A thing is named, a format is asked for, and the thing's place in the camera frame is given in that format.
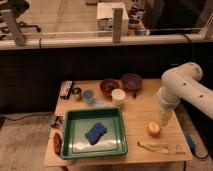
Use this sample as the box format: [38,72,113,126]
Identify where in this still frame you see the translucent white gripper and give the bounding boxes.
[156,87,179,126]

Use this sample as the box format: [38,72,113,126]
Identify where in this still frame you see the orange-red apple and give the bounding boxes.
[147,122,161,137]

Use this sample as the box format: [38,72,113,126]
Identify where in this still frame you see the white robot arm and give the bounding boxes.
[156,62,213,126]

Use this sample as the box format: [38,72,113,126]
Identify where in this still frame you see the white paper cup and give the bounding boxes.
[111,89,126,106]

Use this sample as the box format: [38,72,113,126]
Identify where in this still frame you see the blue plastic cup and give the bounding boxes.
[82,89,95,105]

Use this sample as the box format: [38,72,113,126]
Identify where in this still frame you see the small metal cup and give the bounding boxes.
[72,87,82,100]

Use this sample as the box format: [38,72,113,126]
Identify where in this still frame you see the blue object on floor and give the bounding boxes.
[184,132,196,150]

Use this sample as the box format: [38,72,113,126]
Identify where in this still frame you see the yellow banana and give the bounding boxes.
[138,142,169,154]

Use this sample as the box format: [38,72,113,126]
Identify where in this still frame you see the purple bowl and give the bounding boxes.
[121,73,142,91]

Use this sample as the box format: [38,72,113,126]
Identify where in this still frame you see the red-brown bowl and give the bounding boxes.
[100,79,119,97]

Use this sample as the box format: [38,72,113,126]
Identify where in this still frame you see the blue sponge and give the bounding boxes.
[85,122,107,145]

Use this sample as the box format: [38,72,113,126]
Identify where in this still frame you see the green plastic tray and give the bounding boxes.
[60,107,128,160]

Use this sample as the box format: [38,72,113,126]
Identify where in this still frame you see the small dark gadget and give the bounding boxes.
[50,115,62,128]

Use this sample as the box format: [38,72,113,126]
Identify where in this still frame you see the red object at table edge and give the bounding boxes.
[53,133,62,154]

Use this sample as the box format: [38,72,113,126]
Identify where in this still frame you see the white cardboard box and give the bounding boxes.
[97,2,128,35]

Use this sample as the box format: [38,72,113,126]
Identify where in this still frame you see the black office chair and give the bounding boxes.
[0,0,41,33]

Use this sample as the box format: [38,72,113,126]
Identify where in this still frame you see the wooden post middle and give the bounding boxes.
[112,8,123,43]

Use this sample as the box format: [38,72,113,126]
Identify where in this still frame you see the wooden post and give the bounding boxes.
[0,9,26,46]
[112,8,123,43]

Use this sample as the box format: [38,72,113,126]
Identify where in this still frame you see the wooden post left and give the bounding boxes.
[0,9,26,46]

